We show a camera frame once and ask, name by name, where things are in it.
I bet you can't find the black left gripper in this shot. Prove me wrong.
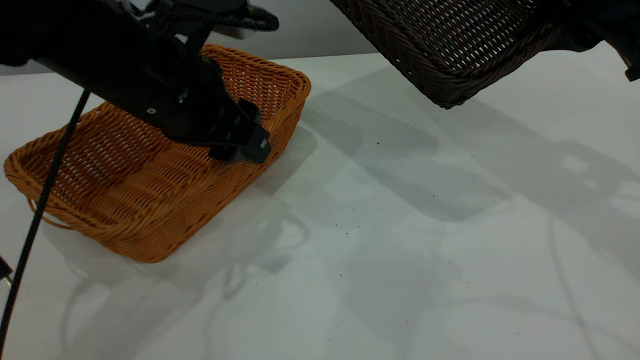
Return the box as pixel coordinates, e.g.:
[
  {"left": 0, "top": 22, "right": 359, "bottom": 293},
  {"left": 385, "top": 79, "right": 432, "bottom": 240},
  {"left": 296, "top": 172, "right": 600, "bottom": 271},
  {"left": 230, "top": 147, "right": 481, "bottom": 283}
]
[{"left": 147, "top": 40, "right": 273, "bottom": 163}]

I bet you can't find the orange wicker basket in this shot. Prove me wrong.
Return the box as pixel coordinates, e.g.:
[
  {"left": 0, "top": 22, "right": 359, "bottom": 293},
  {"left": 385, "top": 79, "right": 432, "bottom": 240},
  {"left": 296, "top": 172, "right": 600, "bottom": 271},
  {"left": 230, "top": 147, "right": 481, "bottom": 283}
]
[{"left": 4, "top": 44, "right": 312, "bottom": 264}]

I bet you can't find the thin black hanging cable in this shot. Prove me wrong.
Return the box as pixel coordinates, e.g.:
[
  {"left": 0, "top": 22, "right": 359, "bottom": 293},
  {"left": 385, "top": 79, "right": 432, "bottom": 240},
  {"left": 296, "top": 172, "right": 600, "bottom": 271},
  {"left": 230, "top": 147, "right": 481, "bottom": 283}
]
[{"left": 0, "top": 89, "right": 92, "bottom": 351}]

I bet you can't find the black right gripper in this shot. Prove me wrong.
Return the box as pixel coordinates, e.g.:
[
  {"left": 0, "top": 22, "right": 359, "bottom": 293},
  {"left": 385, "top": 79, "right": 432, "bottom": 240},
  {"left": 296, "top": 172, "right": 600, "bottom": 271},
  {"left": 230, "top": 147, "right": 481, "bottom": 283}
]
[{"left": 542, "top": 0, "right": 640, "bottom": 83}]

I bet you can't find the black braided cable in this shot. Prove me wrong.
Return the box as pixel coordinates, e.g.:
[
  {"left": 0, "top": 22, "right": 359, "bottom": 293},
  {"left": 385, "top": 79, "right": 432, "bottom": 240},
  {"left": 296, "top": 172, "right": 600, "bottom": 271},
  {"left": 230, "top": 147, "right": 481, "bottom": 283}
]
[{"left": 132, "top": 0, "right": 280, "bottom": 33}]

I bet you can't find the dark brown wicker basket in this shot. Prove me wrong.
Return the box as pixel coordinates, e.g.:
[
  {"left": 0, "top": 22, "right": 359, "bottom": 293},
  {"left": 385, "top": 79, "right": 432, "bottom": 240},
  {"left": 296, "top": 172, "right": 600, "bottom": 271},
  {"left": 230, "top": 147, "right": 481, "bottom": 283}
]
[{"left": 330, "top": 0, "right": 566, "bottom": 110}]

